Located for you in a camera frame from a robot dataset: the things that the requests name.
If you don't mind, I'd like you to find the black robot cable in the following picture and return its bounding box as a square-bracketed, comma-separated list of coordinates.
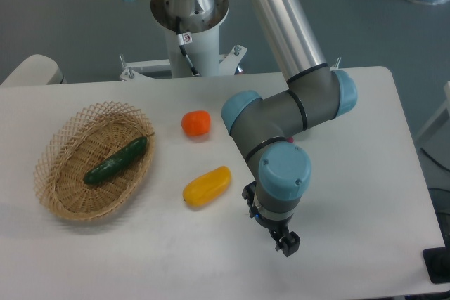
[174, 15, 202, 77]

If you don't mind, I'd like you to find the woven wicker basket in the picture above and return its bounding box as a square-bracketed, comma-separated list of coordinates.
[34, 102, 155, 221]

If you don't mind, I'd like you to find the green cucumber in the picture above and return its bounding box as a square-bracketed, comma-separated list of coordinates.
[83, 136, 148, 185]

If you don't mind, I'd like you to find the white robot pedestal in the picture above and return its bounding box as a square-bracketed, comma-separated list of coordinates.
[120, 0, 248, 81]

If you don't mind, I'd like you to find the yellow bell pepper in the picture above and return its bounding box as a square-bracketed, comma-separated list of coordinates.
[182, 166, 232, 208]

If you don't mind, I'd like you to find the white table leg frame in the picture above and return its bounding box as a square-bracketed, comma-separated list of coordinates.
[414, 82, 449, 146]

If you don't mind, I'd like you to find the orange bell pepper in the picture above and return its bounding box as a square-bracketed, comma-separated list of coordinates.
[181, 110, 211, 137]

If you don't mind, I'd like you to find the black device at edge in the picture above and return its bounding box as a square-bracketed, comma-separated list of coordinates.
[423, 247, 449, 284]

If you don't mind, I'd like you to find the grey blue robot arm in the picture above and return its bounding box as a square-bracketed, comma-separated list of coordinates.
[125, 0, 358, 256]

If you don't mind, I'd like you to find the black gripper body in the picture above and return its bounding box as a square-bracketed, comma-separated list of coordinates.
[242, 181, 293, 239]

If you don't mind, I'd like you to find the white chair back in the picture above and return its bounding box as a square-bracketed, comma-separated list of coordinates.
[1, 54, 67, 88]

